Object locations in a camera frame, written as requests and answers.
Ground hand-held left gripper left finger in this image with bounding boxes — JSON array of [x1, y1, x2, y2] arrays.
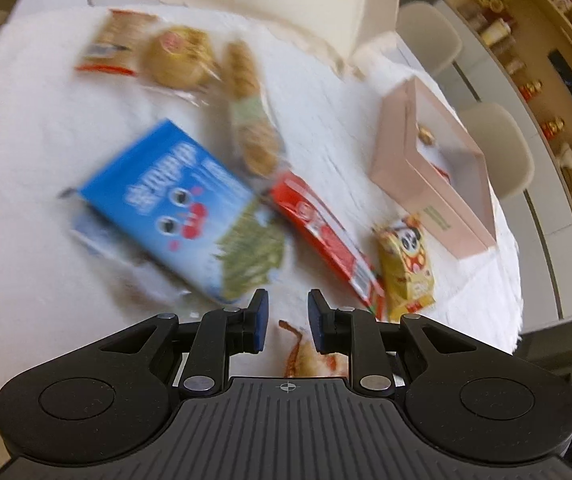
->
[[96, 288, 270, 397]]

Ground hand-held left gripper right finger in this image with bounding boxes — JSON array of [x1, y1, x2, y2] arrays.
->
[[308, 289, 482, 397]]

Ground orange clear snack packet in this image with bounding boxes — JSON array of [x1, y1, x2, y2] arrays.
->
[[277, 319, 351, 378]]

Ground red snack packet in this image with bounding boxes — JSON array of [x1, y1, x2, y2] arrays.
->
[[268, 170, 387, 322]]

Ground yellow panda snack box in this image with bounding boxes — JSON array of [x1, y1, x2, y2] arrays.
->
[[372, 214, 438, 323]]

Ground blue seaweed snack packet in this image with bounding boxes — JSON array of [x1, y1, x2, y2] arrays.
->
[[58, 119, 287, 308]]

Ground pink cardboard box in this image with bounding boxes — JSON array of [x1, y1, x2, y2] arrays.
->
[[369, 77, 498, 261]]

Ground long clear cookie packet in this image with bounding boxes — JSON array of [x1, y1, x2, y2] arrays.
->
[[220, 40, 289, 181]]

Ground round pastry clear packet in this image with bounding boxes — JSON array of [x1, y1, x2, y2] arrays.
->
[[138, 25, 224, 106]]

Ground red white wafer packet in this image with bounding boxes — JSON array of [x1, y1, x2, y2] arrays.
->
[[74, 9, 159, 77]]

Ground small red white packet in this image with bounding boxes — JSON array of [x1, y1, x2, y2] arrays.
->
[[428, 160, 454, 186]]

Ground white plastic chair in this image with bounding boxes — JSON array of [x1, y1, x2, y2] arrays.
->
[[457, 102, 536, 202], [397, 2, 463, 80]]

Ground yellow bottles on shelf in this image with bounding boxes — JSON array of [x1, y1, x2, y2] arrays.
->
[[478, 16, 514, 47]]

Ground wooden display shelf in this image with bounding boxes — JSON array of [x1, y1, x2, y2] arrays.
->
[[436, 0, 572, 311]]

